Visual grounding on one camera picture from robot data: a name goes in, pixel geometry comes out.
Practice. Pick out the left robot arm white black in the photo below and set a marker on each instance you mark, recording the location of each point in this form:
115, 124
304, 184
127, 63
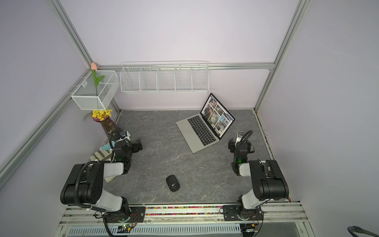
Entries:
84, 186

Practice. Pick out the long white wire basket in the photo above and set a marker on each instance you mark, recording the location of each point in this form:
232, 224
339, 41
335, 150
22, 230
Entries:
164, 76

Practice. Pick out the pink tulip artificial flower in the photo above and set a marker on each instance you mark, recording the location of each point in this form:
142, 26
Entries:
96, 78

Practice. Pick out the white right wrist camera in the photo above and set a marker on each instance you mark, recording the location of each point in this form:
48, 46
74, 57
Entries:
240, 135

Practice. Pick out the beige gardening gloves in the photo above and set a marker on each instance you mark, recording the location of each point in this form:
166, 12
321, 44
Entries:
101, 155

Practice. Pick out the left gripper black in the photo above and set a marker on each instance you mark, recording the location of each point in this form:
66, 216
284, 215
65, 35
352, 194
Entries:
139, 144

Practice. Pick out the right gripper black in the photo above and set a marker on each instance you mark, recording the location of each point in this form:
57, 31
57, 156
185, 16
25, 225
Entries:
232, 145

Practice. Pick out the silver laptop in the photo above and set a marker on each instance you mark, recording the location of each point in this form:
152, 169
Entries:
207, 127

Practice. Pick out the small white wire basket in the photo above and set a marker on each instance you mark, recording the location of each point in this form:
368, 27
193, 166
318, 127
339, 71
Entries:
85, 97

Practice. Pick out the yellow flowers in dark vase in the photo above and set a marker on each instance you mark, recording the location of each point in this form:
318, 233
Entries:
103, 117

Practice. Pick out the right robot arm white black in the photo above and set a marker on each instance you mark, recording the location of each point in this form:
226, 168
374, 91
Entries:
268, 183

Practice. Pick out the aluminium frame struts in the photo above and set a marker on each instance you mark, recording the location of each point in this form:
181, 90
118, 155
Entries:
14, 162

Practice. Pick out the black wireless mouse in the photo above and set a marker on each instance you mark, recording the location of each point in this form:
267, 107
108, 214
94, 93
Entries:
173, 183

